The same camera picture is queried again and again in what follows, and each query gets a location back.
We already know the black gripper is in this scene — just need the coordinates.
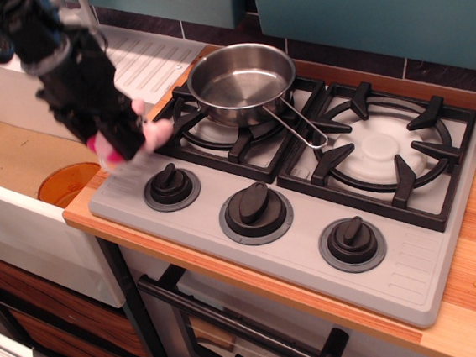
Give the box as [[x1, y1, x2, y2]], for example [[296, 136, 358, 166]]
[[37, 30, 145, 160]]

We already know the pink stuffed pig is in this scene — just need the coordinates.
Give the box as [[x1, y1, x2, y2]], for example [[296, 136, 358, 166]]
[[81, 98, 174, 165]]

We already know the stainless steel pan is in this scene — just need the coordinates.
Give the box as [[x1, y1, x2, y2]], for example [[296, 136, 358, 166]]
[[186, 43, 329, 150]]

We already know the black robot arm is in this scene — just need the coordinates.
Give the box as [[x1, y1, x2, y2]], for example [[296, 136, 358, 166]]
[[0, 0, 145, 160]]

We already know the black left stove knob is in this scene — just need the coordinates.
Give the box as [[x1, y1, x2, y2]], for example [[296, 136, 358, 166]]
[[144, 163, 201, 213]]

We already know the black stove knob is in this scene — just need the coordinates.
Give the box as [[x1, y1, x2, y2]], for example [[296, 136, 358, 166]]
[[144, 163, 201, 213], [219, 181, 294, 246], [319, 216, 387, 274]]

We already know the black middle stove knob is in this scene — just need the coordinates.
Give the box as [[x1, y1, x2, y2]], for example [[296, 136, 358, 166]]
[[219, 181, 294, 246]]

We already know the grey toy stove top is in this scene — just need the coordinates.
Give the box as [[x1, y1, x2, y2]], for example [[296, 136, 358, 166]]
[[89, 78, 467, 327]]

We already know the black right stove knob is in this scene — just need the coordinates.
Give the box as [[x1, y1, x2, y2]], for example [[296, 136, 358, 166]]
[[319, 216, 387, 274]]

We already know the orange plastic bowl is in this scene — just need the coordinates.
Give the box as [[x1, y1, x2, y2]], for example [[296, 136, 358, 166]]
[[37, 162, 101, 208]]

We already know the white toy sink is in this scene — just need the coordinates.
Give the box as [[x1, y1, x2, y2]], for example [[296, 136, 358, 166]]
[[0, 0, 233, 319]]

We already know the black left burner grate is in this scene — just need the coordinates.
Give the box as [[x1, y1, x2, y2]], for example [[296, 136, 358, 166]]
[[155, 85, 318, 184]]

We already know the black burner grate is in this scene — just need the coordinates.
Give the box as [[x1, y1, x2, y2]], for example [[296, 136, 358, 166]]
[[155, 85, 318, 184], [277, 82, 476, 233]]

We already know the grey toy faucet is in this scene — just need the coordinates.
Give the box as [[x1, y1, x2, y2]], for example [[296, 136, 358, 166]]
[[50, 0, 108, 51]]

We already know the wooden drawer unit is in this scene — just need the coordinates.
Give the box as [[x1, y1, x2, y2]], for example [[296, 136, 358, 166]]
[[0, 260, 149, 357]]

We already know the toy oven door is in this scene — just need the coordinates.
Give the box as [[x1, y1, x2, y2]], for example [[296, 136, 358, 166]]
[[128, 258, 427, 357]]

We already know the black right burner grate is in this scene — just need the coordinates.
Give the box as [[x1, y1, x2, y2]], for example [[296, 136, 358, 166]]
[[277, 82, 476, 233]]

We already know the black oven door handle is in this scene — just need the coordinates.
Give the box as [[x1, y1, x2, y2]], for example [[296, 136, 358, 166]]
[[137, 269, 348, 357]]

